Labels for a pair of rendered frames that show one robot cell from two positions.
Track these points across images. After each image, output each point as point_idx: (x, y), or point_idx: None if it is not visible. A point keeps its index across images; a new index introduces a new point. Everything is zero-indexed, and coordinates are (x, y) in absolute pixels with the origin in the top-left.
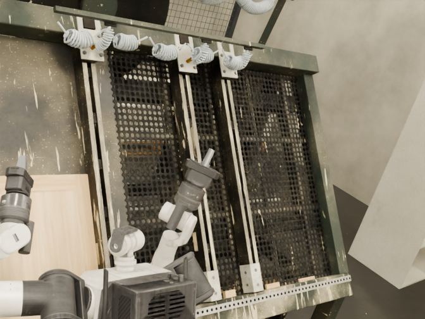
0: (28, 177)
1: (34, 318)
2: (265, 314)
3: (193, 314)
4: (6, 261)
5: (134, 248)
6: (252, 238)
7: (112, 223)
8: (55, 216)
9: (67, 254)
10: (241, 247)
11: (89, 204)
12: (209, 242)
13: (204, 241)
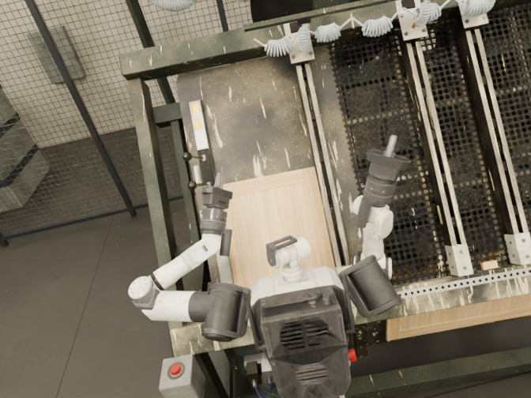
0: (220, 192)
1: None
2: None
3: (344, 341)
4: (250, 247)
5: (296, 258)
6: (517, 205)
7: (337, 209)
8: (288, 208)
9: None
10: (504, 215)
11: (318, 193)
12: (454, 215)
13: (447, 215)
